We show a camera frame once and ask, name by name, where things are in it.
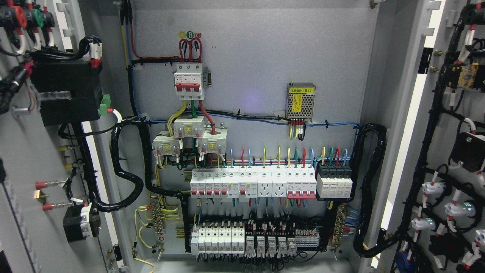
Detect perforated metal power supply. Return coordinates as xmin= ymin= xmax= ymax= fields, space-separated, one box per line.
xmin=286 ymin=82 xmax=316 ymax=120

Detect grey cabinet door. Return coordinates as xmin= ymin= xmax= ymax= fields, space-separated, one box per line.
xmin=1 ymin=0 xmax=136 ymax=273
xmin=364 ymin=0 xmax=485 ymax=273

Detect red main circuit breaker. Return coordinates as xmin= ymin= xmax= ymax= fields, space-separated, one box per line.
xmin=174 ymin=63 xmax=207 ymax=100

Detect lower relay and breaker row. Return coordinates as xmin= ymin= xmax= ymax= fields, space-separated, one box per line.
xmin=190 ymin=218 xmax=322 ymax=259

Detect black cable loom left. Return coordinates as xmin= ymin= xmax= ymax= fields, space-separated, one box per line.
xmin=72 ymin=116 xmax=190 ymax=213

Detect black surge protector block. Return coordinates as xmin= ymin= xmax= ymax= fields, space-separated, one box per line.
xmin=316 ymin=164 xmax=355 ymax=203

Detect black cable loom right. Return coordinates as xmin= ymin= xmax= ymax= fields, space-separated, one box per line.
xmin=352 ymin=123 xmax=402 ymax=259

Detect white breaker and socket row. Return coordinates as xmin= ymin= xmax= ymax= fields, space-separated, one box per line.
xmin=189 ymin=166 xmax=316 ymax=202

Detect black cable loom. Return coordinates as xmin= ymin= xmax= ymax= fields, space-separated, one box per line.
xmin=352 ymin=123 xmax=402 ymax=259
xmin=72 ymin=116 xmax=190 ymax=213

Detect white rotary selector switch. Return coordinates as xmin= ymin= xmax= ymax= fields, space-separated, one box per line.
xmin=63 ymin=203 xmax=100 ymax=242

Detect white current transformers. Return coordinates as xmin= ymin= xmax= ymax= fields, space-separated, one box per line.
xmin=152 ymin=116 xmax=227 ymax=157

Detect black digital power meter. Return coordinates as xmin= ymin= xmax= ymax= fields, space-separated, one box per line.
xmin=30 ymin=60 xmax=103 ymax=126

